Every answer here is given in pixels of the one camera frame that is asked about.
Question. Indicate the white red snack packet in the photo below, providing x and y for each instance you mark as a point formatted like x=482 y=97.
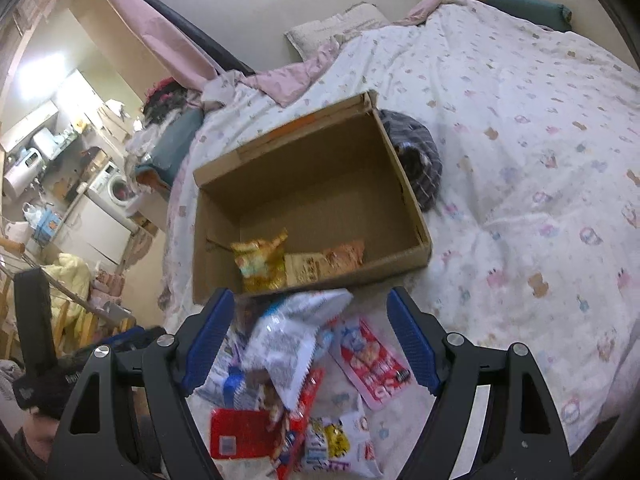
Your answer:
x=362 y=430

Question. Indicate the pile of dark clothes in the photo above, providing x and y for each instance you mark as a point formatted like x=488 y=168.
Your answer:
x=160 y=97

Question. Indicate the yellow cloth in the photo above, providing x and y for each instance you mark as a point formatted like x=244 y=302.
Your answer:
x=70 y=275

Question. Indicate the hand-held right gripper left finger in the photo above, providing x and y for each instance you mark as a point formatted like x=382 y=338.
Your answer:
x=207 y=342

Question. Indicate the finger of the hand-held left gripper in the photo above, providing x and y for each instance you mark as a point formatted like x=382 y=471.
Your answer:
x=132 y=335

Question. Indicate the beige pillow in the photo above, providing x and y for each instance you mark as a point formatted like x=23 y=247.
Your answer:
x=340 y=22

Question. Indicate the long red snack packet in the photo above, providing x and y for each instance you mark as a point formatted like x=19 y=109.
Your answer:
x=307 y=400

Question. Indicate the pink hanging sheet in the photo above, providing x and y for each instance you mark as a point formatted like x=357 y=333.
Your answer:
x=150 y=25

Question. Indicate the blue white snack packet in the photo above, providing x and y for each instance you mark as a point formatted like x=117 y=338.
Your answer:
x=227 y=385

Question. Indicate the teal orange pillow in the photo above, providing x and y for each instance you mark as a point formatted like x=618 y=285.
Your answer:
x=172 y=140

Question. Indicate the pink blanket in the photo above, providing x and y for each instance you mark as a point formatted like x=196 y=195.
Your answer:
x=290 y=80

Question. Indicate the dark upright mattress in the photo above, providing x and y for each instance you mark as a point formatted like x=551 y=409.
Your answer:
x=200 y=30

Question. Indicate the brown beige snack packet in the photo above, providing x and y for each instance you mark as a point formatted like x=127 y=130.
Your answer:
x=325 y=262

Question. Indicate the white washing machine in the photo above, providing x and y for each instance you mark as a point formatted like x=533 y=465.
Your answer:
x=112 y=187

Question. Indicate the teal cushion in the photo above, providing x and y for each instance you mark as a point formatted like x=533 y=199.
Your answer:
x=525 y=7

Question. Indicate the pink red snack packet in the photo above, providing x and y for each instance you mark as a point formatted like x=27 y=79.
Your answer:
x=370 y=365

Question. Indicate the white printed blanket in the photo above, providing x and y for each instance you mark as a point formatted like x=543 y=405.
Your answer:
x=525 y=110

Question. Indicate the brown cardboard box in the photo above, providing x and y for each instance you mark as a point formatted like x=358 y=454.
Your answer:
x=310 y=195

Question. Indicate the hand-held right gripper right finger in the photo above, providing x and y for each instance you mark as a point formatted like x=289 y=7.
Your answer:
x=412 y=342

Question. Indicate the white rice cooker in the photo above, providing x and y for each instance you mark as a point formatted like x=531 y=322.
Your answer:
x=20 y=170

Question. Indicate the blue printed bag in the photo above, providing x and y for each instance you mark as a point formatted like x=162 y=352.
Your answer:
x=47 y=222

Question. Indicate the dark striped cloth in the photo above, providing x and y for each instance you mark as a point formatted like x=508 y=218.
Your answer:
x=415 y=150

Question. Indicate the white grey-print snack bag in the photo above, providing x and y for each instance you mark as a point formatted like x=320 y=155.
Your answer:
x=285 y=345

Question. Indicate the white storage chest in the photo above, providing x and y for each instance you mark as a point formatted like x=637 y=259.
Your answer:
x=95 y=230

